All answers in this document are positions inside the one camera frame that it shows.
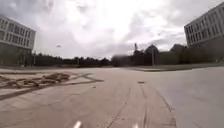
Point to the pole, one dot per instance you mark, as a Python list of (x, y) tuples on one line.
[(153, 57), (34, 58)]

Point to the row of dark trees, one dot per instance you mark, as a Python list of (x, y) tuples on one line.
[(140, 57)]

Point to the grey building with window rows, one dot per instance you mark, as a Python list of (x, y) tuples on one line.
[(206, 30)]

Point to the grey concrete paved ground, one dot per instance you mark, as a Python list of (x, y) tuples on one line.
[(110, 93)]

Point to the pale building with window rows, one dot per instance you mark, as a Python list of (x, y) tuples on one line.
[(15, 40)]

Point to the brown dirt patch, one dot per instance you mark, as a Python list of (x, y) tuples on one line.
[(40, 80)]

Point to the grass strip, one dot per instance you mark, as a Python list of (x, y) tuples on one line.
[(166, 67)]

